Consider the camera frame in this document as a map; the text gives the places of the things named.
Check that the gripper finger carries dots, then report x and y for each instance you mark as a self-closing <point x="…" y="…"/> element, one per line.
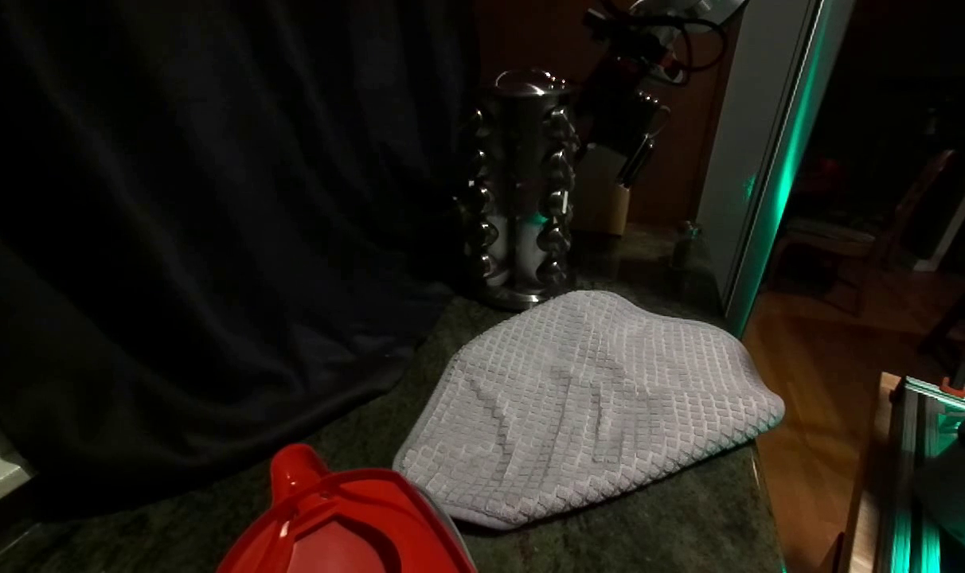
<point x="641" y="157"/>

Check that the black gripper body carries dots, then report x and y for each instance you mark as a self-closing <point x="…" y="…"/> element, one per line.
<point x="629" y="92"/>

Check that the silver rotating spice stand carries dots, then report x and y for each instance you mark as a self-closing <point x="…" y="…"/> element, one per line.
<point x="523" y="192"/>

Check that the spice jar with silver cap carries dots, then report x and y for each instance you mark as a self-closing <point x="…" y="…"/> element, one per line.
<point x="687" y="244"/>

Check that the wooden knife block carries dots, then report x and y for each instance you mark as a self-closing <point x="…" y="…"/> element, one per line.
<point x="612" y="207"/>

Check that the grey waffle cloth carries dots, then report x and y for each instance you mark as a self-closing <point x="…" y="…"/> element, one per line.
<point x="586" y="416"/>

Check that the black curtain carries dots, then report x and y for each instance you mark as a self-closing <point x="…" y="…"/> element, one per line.
<point x="184" y="213"/>

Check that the red plastic container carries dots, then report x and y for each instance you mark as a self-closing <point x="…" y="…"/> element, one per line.
<point x="342" y="528"/>

